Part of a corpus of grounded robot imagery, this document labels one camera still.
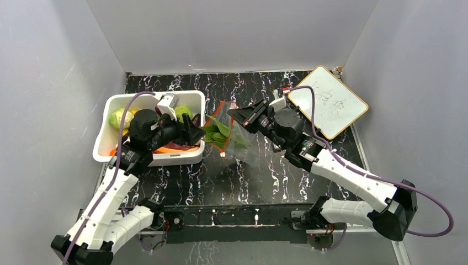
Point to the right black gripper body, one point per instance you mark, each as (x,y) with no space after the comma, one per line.
(251,117)

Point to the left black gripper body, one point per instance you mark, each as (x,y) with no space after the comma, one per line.
(171,131)

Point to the green leafy vegetable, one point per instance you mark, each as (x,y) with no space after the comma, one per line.
(221,135)

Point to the clear zip top bag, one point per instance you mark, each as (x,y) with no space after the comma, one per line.
(250,154)

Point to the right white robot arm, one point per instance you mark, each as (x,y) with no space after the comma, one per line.
(387,208)

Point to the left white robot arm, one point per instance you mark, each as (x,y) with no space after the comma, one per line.
(93,239)

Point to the purple eggplant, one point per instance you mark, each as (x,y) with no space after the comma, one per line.
(196,120)

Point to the green cabbage head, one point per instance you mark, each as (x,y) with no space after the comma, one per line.
(180,110)

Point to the pale green cabbage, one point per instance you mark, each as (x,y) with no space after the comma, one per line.
(117,116)

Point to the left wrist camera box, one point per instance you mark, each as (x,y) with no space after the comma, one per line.
(166,105)

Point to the small whiteboard yellow frame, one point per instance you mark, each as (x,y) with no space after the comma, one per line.
(334,106)

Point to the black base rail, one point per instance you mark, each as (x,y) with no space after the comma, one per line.
(222,223)

